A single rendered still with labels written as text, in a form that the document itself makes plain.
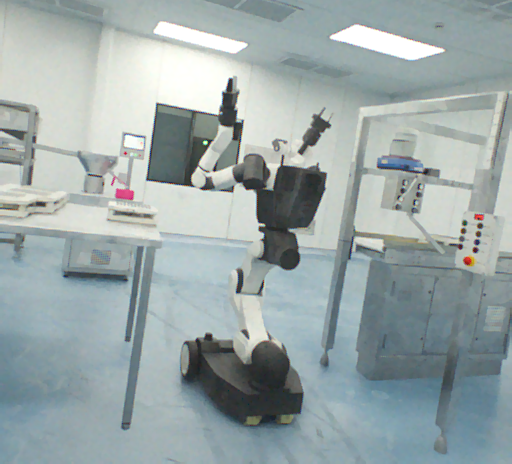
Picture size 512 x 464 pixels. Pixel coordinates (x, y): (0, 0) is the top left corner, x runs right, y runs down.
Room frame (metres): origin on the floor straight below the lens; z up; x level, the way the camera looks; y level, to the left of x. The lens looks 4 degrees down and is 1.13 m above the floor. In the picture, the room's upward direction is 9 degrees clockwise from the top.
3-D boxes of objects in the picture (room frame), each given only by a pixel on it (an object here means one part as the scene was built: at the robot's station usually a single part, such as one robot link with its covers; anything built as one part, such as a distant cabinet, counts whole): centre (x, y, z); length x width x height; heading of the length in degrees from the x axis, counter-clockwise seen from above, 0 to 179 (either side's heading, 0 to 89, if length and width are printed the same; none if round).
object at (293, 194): (2.41, -0.14, 1.08); 0.34 x 0.30 x 0.36; 135
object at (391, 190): (2.91, -0.84, 1.17); 0.22 x 0.11 x 0.20; 117
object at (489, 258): (2.17, -0.99, 1.00); 0.17 x 0.06 x 0.26; 27
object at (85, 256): (4.62, 1.44, 0.38); 0.63 x 0.57 x 0.76; 111
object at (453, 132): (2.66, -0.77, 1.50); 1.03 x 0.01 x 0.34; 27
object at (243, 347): (2.44, -0.11, 0.28); 0.21 x 0.20 x 0.13; 22
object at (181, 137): (7.51, 1.05, 1.43); 1.38 x 0.01 x 1.16; 111
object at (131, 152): (4.83, 1.30, 1.07); 0.23 x 0.10 x 0.62; 111
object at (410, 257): (3.28, -1.31, 0.80); 1.30 x 0.29 x 0.10; 117
